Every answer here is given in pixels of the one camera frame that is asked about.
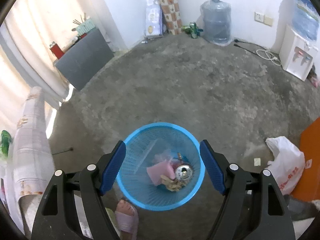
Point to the rolled checkered floor mat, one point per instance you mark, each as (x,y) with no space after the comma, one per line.
(172,16)

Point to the mint green utensil holder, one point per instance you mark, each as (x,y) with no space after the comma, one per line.
(84,25)

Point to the white red plastic bag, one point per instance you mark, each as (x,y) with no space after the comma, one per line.
(288,165)

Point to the green cans on floor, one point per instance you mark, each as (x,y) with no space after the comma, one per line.
(192,30)

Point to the pink slipper foot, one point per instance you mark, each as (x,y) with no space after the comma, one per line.
(127,220)

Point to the red drink can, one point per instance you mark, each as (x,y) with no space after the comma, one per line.
(184,173)

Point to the pink sponge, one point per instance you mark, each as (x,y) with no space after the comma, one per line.
(163,168)

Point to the dark grey cabinet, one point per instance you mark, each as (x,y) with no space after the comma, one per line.
(84,59)

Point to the brown paper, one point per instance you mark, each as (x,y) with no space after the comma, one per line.
(172,185)

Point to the water jug on dispenser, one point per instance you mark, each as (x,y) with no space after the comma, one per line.
(305,20)

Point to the large blue water jug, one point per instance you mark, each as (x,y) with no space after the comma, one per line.
(217,22)

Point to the wall power socket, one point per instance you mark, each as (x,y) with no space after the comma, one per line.
(261,18)

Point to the orange board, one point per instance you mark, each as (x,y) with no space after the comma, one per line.
(307,189)

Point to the cream window curtain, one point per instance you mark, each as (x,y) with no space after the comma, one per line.
(26,60)

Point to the green plastic bottle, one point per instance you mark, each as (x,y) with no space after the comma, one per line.
(6,140)

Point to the white water dispenser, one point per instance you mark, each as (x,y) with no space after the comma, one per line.
(297,54)

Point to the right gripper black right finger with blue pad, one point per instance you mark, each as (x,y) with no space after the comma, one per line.
(253,205)

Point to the red thermos flask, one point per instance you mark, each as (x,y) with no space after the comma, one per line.
(56,50)

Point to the floral white tablecloth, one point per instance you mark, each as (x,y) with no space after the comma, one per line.
(30,164)

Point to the blue mesh trash basket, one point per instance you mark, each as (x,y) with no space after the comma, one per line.
(152,144)

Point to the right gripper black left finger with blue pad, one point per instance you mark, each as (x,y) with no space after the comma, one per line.
(57,218)

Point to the white printed bag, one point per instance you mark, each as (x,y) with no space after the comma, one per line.
(153,21)

